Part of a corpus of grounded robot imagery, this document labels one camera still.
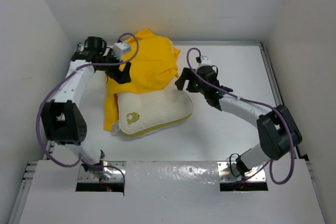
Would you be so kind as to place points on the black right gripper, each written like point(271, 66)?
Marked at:
point(186, 75)

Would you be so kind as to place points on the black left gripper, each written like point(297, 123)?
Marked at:
point(119, 76)

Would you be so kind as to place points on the yellow pillowcase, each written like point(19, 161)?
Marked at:
point(153, 68)

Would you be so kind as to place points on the cream quilted pillow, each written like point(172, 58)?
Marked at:
point(141, 114)

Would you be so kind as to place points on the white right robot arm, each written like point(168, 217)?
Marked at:
point(277, 130)

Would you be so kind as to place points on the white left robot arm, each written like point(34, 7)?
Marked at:
point(62, 120)

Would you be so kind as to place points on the white front cover board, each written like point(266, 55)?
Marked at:
point(168, 192)

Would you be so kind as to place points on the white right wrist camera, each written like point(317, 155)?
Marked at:
point(205, 61)

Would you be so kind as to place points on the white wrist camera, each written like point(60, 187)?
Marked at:
point(121, 48)
point(205, 61)

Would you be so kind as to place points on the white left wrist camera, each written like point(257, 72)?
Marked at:
point(121, 48)

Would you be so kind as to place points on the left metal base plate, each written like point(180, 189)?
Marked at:
point(111, 173)

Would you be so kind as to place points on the aluminium table frame rail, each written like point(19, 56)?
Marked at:
point(230, 159)

